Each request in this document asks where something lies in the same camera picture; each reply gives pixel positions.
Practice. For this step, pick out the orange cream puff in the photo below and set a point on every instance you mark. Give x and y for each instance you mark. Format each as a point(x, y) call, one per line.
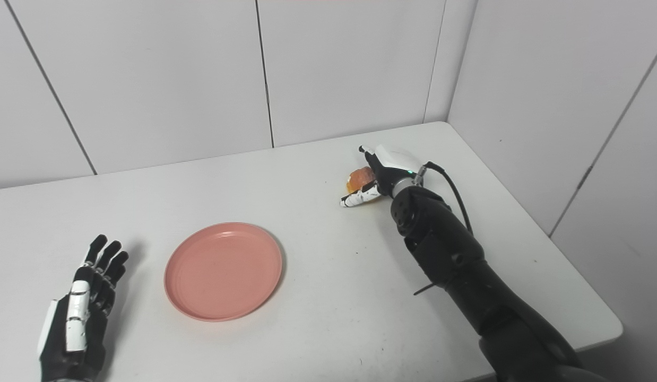
point(359, 178)

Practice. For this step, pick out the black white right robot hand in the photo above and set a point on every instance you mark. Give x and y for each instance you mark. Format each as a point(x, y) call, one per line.
point(395, 167)

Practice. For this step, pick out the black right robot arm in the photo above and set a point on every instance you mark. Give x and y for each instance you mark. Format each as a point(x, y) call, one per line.
point(466, 270)

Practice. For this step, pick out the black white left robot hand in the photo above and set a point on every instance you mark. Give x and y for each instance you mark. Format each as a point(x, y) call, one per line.
point(68, 334)

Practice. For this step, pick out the pink round plate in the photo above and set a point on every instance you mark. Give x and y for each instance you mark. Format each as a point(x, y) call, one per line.
point(223, 271)

